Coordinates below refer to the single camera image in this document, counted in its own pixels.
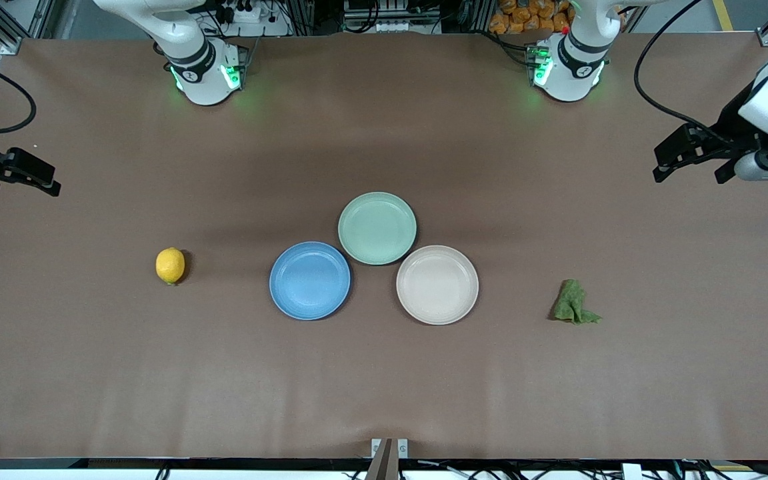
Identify brown table mat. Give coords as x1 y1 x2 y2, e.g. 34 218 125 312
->
0 30 768 461

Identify pile of orange packets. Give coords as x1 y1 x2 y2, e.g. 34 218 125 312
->
489 0 571 34

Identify white power strip with plugs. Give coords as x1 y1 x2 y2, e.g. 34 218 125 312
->
214 0 291 37

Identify yellow lemon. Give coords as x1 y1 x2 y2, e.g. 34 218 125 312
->
155 247 186 286

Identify beige round plate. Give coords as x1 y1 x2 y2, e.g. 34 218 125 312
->
395 245 479 326

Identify white socket strip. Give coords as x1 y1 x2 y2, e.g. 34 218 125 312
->
344 0 441 34

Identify blue round plate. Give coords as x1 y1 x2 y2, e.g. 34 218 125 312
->
269 241 353 321

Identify mint green round plate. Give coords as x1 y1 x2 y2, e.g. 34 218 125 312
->
337 191 418 266

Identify green lettuce leaf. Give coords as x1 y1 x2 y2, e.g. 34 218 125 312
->
552 279 603 326

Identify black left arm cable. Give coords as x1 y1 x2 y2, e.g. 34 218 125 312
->
633 0 735 144

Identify metal bracket on table edge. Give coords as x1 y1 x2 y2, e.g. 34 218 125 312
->
371 438 409 480

